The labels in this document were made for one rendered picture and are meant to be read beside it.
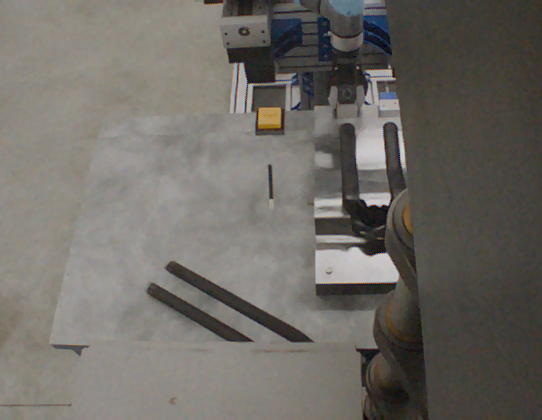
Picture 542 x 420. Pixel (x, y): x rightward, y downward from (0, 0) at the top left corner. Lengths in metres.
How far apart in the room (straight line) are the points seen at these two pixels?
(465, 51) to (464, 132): 0.02
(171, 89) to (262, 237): 1.66
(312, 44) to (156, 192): 0.69
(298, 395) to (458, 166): 0.45
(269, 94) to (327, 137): 1.09
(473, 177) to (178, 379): 0.51
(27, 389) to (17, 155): 1.18
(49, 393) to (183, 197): 1.08
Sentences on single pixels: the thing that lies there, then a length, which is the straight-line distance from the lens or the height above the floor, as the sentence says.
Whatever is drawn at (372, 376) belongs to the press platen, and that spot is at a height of 1.04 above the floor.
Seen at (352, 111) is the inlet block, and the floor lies 0.91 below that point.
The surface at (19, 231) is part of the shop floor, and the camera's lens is 2.77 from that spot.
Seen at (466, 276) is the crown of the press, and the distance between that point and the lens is 0.18.
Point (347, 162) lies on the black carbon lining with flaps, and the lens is 1.50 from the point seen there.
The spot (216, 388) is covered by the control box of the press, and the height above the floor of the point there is 1.47.
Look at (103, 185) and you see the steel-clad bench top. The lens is 1.68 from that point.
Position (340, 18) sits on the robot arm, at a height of 1.20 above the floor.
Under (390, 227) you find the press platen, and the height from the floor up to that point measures 1.54.
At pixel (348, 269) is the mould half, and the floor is 0.86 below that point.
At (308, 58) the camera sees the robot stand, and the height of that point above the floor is 0.74.
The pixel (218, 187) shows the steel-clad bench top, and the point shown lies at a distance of 1.58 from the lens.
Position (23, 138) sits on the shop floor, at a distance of 3.12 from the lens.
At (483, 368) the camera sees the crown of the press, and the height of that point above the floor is 1.91.
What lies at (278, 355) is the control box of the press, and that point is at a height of 1.47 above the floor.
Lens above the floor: 2.06
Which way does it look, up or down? 56 degrees down
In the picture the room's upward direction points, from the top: 10 degrees counter-clockwise
